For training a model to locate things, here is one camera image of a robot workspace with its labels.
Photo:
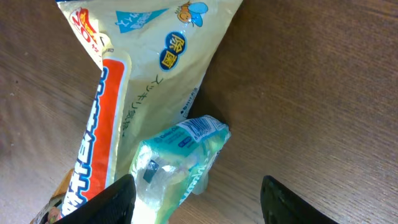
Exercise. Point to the yellow snack bag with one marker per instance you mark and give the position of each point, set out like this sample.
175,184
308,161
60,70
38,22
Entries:
153,56

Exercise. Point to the teal tissue packet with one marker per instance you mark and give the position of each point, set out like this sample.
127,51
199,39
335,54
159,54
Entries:
171,165

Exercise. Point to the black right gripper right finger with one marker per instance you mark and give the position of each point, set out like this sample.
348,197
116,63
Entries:
280,205

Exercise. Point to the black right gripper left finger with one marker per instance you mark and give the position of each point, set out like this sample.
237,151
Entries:
114,205

